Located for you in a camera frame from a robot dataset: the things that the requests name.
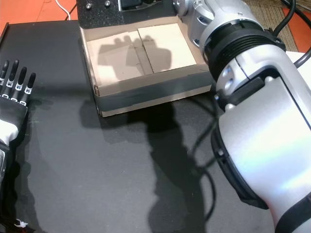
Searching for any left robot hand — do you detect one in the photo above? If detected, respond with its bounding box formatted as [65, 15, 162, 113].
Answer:
[0, 59, 37, 146]

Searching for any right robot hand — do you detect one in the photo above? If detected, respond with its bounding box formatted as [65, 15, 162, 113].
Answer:
[77, 0, 179, 29]

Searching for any taped cardboard paper box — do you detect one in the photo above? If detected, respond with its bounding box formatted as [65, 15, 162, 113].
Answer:
[79, 16, 212, 117]

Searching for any brown woven carpet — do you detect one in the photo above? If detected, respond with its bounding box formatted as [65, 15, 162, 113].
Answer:
[242, 0, 298, 51]

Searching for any white side table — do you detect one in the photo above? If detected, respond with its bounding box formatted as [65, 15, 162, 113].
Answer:
[284, 50, 311, 73]

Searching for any white cable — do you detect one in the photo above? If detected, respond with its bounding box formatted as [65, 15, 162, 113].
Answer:
[54, 0, 71, 21]

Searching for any black cable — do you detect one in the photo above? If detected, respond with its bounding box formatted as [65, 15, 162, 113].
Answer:
[272, 0, 311, 68]

